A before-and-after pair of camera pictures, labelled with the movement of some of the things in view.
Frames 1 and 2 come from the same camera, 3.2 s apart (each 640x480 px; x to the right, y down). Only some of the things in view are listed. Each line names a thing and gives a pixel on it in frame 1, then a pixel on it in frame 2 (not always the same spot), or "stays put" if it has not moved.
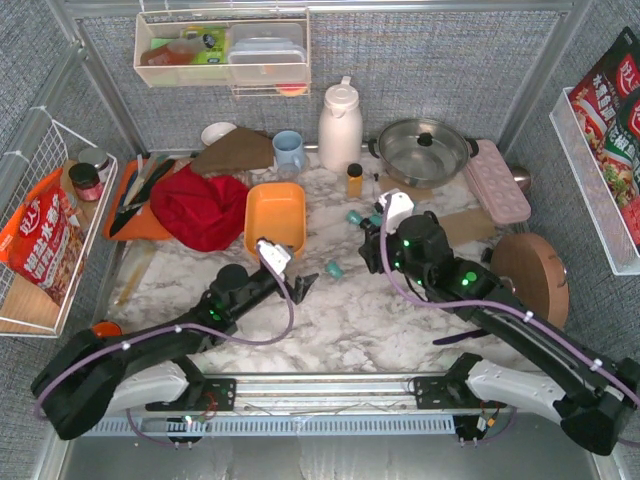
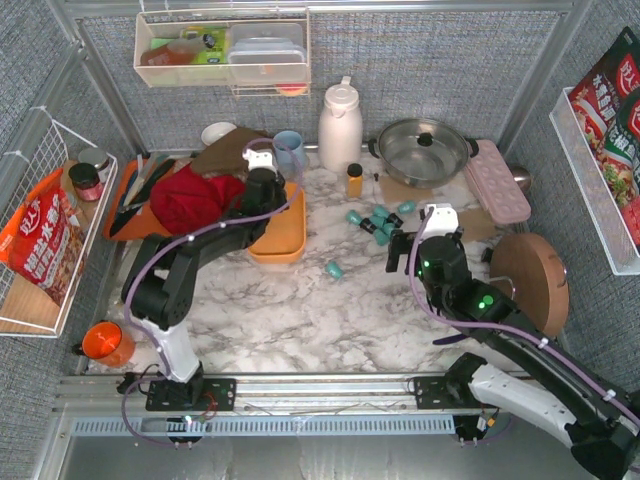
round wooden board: [537, 273] stays put
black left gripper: [291, 279] to [263, 182]
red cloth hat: [203, 212] stays put
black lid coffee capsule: [365, 223] stays put
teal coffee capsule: [333, 269] stays put
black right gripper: [372, 245] to [395, 248]
